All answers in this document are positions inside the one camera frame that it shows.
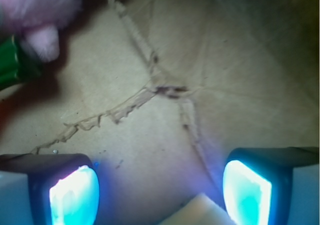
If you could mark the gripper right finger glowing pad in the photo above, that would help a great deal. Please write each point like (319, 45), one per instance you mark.
(273, 186)

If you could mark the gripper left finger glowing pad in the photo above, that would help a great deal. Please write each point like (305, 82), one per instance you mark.
(48, 189)

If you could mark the yellow green sponge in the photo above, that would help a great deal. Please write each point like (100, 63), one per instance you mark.
(200, 210)

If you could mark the orange toy carrot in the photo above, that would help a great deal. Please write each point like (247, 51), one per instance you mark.
(20, 67)

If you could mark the brown paper bag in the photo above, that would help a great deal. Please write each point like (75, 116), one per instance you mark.
(158, 98)

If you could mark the pink plush bunny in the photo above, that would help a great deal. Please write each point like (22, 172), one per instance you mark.
(38, 22)

